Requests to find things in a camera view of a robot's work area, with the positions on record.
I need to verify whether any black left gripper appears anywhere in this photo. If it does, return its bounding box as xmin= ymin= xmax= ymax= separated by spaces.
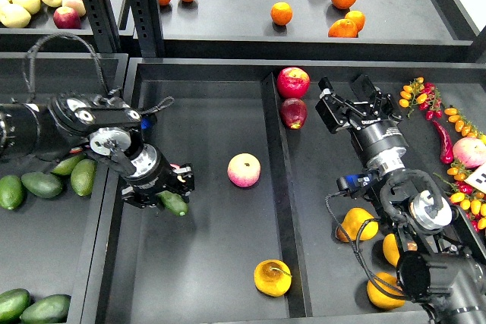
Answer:
xmin=121 ymin=149 xmax=195 ymax=209

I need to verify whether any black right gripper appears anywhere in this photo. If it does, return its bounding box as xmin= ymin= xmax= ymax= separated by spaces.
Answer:
xmin=315 ymin=74 xmax=409 ymax=168

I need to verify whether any dark green avocado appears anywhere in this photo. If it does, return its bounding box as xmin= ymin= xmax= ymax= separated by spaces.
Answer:
xmin=157 ymin=190 xmax=188 ymax=216

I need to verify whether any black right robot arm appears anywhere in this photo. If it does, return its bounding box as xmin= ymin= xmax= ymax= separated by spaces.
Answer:
xmin=316 ymin=75 xmax=485 ymax=323

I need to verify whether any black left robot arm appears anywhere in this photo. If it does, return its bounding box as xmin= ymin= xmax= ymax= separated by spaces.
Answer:
xmin=1 ymin=32 xmax=194 ymax=216

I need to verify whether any dark red apple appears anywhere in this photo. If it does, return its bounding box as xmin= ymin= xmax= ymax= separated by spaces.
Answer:
xmin=279 ymin=98 xmax=308 ymax=130

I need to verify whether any bright red apple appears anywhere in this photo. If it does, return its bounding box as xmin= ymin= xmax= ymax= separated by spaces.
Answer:
xmin=276 ymin=67 xmax=311 ymax=99

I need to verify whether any cherry tomato bunch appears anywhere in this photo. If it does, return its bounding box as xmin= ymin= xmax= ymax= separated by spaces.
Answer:
xmin=399 ymin=77 xmax=443 ymax=121

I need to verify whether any pink apple centre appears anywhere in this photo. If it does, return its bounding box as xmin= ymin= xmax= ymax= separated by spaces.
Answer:
xmin=227 ymin=153 xmax=261 ymax=188

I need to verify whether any pink apple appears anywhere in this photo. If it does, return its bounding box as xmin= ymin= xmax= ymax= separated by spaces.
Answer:
xmin=227 ymin=153 xmax=261 ymax=188
xmin=453 ymin=137 xmax=485 ymax=169

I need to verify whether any red chili pepper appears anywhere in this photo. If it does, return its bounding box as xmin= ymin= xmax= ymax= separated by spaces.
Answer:
xmin=432 ymin=120 xmax=454 ymax=164

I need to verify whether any black middle tray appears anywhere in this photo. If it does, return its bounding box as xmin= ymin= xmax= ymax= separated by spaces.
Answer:
xmin=80 ymin=57 xmax=486 ymax=324

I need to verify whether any black tray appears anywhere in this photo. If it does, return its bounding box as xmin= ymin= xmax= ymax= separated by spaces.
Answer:
xmin=1 ymin=52 xmax=128 ymax=323
xmin=80 ymin=57 xmax=486 ymax=324

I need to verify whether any black left tray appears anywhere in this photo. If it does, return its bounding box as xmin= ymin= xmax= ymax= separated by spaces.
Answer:
xmin=1 ymin=52 xmax=128 ymax=323

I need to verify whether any pink apple right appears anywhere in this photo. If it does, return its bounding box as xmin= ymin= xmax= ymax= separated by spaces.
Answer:
xmin=453 ymin=137 xmax=485 ymax=169

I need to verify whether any black upper shelf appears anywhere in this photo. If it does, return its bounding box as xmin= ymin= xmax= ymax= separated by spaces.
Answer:
xmin=0 ymin=0 xmax=486 ymax=64

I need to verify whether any red apple on shelf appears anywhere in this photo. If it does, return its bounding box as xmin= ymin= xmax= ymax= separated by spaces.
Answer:
xmin=53 ymin=6 xmax=81 ymax=29

